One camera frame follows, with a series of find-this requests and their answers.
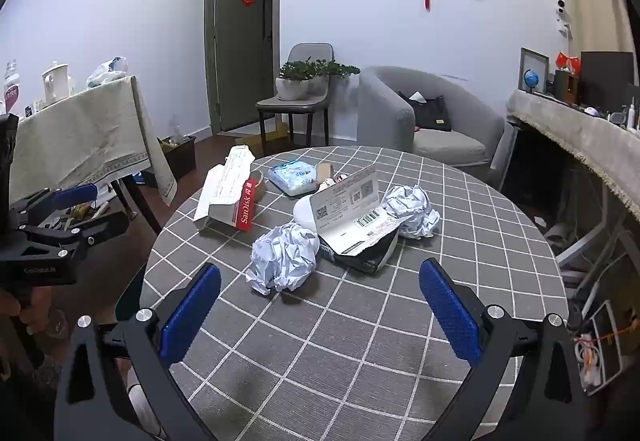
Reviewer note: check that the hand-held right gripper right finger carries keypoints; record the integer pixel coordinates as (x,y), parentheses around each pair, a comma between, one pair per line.
(450,316)

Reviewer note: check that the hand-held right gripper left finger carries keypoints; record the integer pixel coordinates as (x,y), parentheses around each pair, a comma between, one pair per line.
(190,316)

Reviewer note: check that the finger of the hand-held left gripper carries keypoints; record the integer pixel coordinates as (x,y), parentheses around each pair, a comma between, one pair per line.
(75,195)
(107,222)

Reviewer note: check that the white paper ball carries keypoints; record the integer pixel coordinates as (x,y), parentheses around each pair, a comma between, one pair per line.
(285,258)
(410,208)

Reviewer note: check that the long white red box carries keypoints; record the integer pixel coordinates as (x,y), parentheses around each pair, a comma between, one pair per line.
(220,193)

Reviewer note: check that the torn white labelled envelope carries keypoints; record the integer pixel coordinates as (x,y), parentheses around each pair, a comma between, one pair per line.
(345,211)

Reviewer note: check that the dark wooden table leg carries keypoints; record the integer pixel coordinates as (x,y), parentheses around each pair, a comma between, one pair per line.
(140,206)

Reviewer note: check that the beige patterned tablecloth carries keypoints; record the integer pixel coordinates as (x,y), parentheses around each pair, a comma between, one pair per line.
(75,136)

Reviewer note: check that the grey checked tablecloth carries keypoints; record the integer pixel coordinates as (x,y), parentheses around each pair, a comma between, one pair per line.
(375,321)

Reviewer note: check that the dark floor bin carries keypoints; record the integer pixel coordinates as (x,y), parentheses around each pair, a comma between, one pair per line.
(180,156)

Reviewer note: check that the black white pouch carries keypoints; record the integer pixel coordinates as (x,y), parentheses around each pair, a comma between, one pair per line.
(365,258)

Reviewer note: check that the white kettle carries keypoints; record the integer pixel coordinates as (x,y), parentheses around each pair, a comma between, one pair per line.
(55,81)

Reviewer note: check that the clear plastic bottle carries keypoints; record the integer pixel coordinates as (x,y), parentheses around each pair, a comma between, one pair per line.
(11,88)

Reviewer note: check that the white plastic bag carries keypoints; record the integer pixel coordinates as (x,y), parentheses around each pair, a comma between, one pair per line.
(107,71)

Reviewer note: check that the brown tape roll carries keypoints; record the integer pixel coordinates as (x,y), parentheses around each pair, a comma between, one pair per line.
(260,188)

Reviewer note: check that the white round object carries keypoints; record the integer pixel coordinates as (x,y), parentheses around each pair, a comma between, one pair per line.
(302,216)

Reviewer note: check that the blue white tissue pack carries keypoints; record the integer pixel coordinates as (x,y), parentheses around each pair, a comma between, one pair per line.
(292,176)

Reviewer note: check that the flat cardboard box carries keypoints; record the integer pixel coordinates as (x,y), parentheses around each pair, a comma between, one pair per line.
(265,136)

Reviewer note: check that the small cardboard box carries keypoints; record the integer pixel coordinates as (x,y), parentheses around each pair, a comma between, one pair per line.
(325,170)

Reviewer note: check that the black bag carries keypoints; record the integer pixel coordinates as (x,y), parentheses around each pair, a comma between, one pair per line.
(430,116)

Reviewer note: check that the dark green door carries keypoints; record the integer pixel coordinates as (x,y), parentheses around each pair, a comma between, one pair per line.
(240,71)

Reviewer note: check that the grey armchair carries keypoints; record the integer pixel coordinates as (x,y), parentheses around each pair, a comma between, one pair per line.
(390,111)

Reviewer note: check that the potted plant in white pot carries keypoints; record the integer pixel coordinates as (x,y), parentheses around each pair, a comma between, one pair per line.
(292,88)

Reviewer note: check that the small blue globe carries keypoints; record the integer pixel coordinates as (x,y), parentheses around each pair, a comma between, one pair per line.
(531,78)

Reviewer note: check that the brown wooden box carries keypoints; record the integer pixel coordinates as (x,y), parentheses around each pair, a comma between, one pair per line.
(567,86)

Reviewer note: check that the grey dining chair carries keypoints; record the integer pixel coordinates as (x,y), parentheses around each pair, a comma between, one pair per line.
(310,53)

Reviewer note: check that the green potted plant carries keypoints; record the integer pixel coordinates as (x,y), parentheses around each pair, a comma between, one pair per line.
(340,68)

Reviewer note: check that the slim white bottle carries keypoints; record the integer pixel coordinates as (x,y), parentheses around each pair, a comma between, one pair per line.
(632,113)

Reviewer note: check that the small red flags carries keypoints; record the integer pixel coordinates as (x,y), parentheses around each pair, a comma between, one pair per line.
(565,59)

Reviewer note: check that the black monitor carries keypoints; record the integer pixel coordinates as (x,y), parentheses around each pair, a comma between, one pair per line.
(607,76)

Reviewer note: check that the grey picture frame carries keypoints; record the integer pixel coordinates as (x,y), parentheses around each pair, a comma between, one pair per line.
(540,63)

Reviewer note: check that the white security camera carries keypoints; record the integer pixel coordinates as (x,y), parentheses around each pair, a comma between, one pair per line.
(562,11)

